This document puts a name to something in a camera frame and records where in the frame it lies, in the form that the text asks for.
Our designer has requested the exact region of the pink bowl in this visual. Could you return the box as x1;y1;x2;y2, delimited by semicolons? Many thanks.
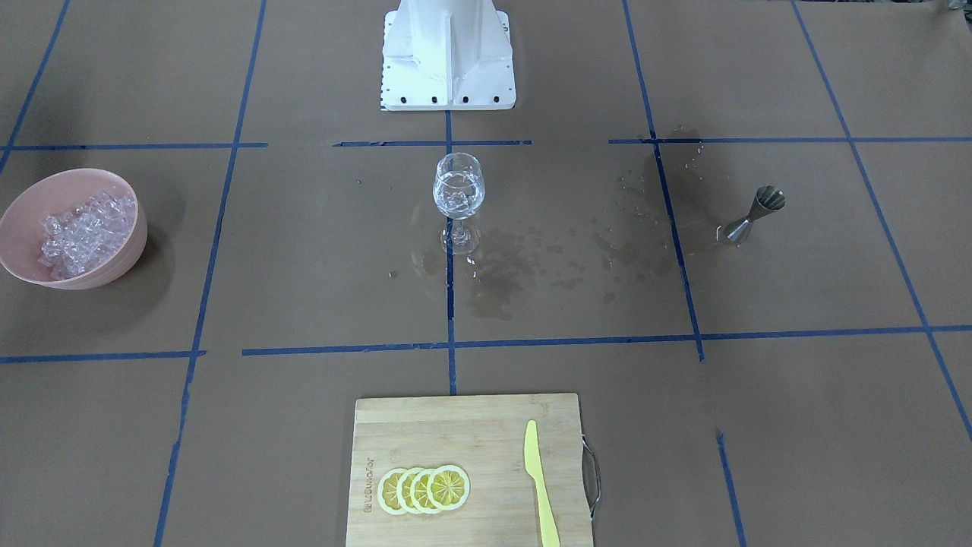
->
1;169;148;290

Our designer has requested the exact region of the yellow plastic knife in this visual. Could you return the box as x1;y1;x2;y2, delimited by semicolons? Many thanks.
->
523;419;561;546

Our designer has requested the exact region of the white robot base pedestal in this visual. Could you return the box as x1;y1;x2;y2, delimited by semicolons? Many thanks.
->
380;1;517;112

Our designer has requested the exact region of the lemon slice top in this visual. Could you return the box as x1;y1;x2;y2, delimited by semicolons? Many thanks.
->
426;464;471;511

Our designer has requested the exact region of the pile of clear ice cubes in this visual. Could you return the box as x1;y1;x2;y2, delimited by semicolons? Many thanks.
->
38;191;137;281

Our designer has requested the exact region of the steel double jigger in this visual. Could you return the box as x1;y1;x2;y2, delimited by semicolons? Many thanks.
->
723;185;787;245

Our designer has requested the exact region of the clear wine glass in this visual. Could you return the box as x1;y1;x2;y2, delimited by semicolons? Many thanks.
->
433;152;485;256

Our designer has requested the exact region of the bamboo cutting board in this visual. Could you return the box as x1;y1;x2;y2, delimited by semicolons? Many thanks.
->
345;394;595;546

